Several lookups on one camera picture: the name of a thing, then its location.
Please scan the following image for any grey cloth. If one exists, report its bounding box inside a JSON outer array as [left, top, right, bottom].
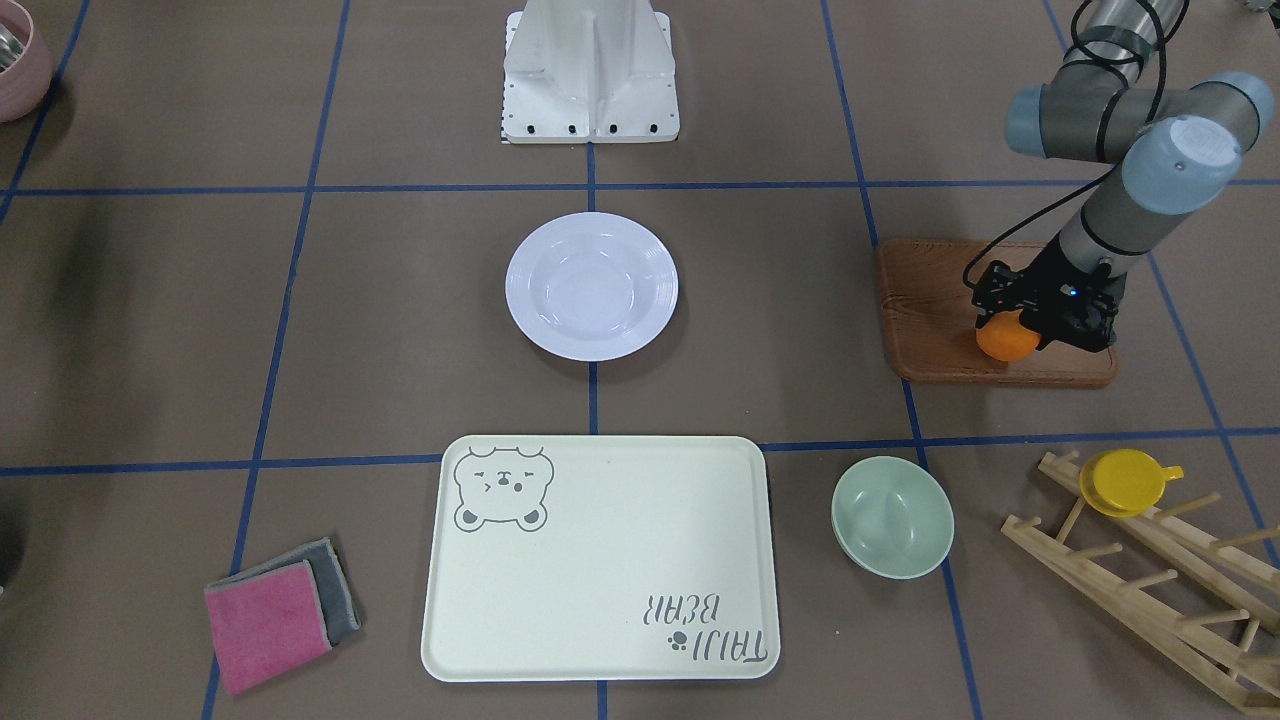
[[205, 537, 361, 647]]

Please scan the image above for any metal scoop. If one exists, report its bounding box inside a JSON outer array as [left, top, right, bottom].
[[0, 23, 26, 72]]

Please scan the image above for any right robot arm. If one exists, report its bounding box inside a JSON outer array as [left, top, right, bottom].
[[973, 1, 1277, 352]]

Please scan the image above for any yellow mug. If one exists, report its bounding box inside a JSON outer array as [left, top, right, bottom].
[[1076, 448, 1184, 518]]

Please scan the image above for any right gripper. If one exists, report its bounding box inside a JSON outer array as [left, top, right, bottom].
[[1021, 238, 1123, 354]]

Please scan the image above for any wooden cutting board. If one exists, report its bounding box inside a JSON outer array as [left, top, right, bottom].
[[876, 238, 1119, 389]]

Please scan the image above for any orange fruit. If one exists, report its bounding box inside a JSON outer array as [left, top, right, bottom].
[[975, 309, 1042, 363]]

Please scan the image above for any wooden drying rack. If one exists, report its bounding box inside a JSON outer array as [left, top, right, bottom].
[[1000, 450, 1279, 719]]

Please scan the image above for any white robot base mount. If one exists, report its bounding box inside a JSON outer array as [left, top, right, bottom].
[[500, 1, 681, 145]]

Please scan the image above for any cream bear tray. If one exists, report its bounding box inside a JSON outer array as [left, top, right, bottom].
[[420, 436, 781, 683]]

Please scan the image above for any white round plate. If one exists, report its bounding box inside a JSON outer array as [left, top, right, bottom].
[[504, 211, 680, 363]]

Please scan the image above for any pink bowl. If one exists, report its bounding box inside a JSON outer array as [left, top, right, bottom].
[[1, 1, 54, 124]]

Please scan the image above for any green bowl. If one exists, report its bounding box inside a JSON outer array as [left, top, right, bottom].
[[829, 456, 955, 580]]

